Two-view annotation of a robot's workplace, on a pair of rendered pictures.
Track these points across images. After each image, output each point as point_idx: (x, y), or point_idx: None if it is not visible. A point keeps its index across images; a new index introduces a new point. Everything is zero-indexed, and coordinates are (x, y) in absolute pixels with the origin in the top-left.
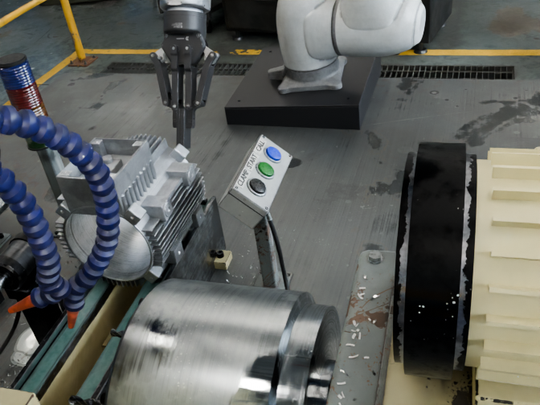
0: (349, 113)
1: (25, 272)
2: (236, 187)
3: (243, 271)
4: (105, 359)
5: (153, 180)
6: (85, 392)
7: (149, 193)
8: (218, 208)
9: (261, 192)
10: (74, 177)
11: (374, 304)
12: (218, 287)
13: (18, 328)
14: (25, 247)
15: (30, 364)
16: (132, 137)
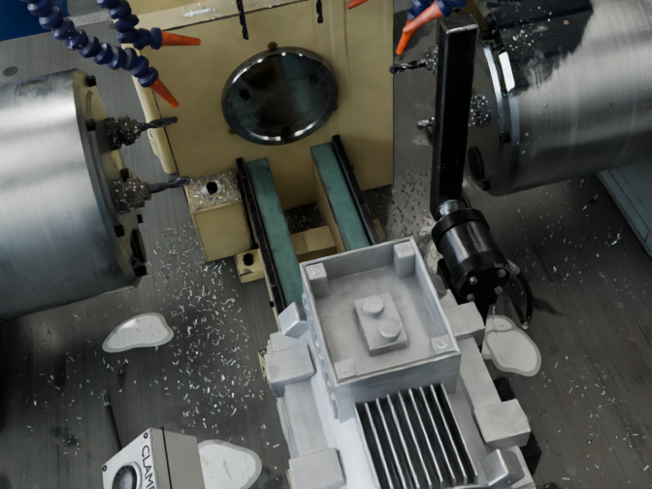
0: None
1: (435, 244)
2: (146, 436)
3: None
4: (292, 281)
5: (329, 402)
6: (281, 243)
7: (318, 381)
8: None
9: (114, 477)
10: (375, 244)
11: None
12: (11, 163)
13: (556, 357)
14: (461, 251)
15: (370, 232)
16: (463, 473)
